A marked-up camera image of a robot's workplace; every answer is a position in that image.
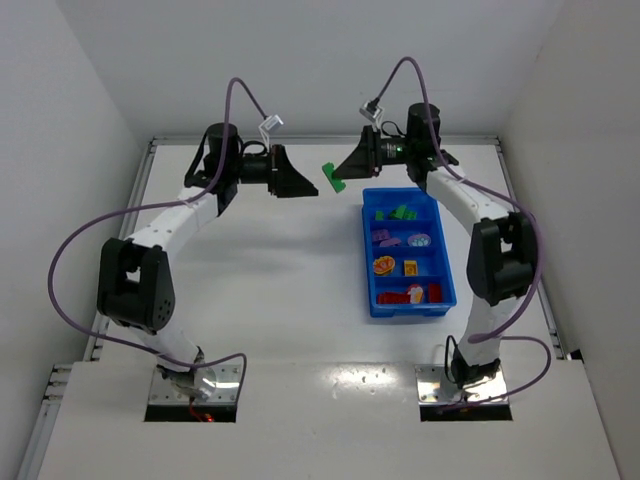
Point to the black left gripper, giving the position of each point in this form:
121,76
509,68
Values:
275,170

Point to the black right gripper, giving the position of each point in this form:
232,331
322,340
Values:
371,152

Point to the green top lego brick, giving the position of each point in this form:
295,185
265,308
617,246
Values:
337,184

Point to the green lego brick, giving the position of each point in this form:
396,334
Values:
398,213
337,184

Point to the purple curved lego brick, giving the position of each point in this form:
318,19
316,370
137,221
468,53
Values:
380,235

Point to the red flower lego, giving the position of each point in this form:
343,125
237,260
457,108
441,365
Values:
415,293

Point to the purple flower lego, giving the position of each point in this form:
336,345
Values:
419,240

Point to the yellow lego piece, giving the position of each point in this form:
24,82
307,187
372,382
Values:
410,268

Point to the red bottom lego brick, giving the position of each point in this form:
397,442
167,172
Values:
393,298

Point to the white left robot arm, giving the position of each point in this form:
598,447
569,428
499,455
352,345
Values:
136,288

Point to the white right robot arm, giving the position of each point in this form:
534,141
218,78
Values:
502,264

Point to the blue compartment bin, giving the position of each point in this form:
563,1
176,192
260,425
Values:
433,261

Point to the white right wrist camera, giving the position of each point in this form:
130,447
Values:
374,113

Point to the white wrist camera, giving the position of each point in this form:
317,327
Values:
268,127
374,113

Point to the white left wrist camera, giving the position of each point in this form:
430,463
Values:
268,127

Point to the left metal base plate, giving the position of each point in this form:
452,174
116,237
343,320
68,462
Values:
212,386

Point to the metal base plate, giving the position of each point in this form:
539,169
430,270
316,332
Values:
434,390
212,386

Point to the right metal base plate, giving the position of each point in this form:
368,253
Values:
434,390

